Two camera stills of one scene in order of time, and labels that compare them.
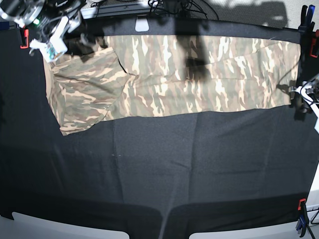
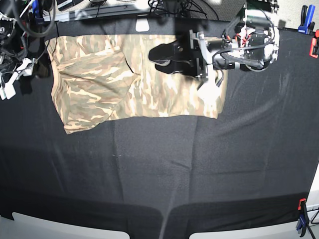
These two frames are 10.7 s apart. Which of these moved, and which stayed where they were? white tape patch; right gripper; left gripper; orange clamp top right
Moved: right gripper; left gripper
Stayed: orange clamp top right; white tape patch
